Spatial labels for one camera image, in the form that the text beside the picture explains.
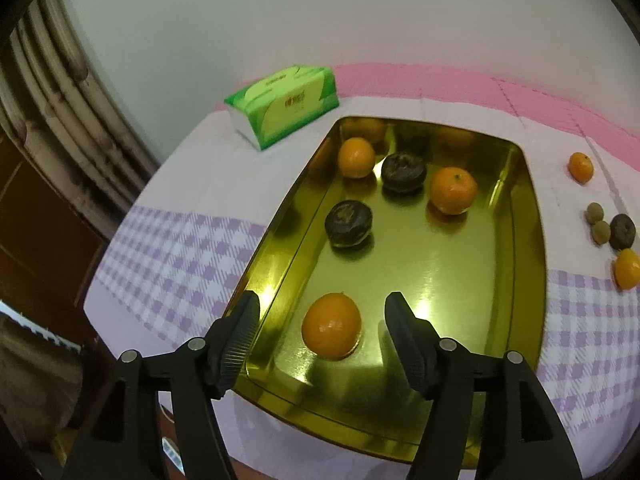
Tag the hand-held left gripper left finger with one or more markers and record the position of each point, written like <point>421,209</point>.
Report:
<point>237,345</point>

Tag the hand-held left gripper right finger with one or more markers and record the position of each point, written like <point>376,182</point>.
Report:
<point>407,340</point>

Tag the orange mandarin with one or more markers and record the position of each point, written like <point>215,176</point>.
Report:
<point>453,190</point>
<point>331,326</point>
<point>356,157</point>
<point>581,167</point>
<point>627,269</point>

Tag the gold and maroon tin box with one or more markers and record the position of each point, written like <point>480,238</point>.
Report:
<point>450,270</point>

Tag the dark brown round fruit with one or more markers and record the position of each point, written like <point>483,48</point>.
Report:
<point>403,172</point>
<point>348,223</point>
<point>622,231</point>

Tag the small olive round fruit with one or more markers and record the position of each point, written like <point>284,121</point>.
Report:
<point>594,212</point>
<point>600,232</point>

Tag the purple checked tablecloth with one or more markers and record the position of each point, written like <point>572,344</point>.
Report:
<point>190,240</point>

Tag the white power strip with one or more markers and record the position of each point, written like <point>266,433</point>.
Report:
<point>172,452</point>

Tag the brown cloth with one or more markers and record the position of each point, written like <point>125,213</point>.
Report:
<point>35,385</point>

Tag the brown wooden door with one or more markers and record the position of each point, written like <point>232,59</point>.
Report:
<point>40,260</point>

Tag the green tissue box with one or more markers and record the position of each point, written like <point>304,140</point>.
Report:
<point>290,105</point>

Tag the pink foam mat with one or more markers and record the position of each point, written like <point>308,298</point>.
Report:
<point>425,77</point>

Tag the brown patterned curtain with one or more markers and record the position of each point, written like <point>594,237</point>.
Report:
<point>65,100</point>

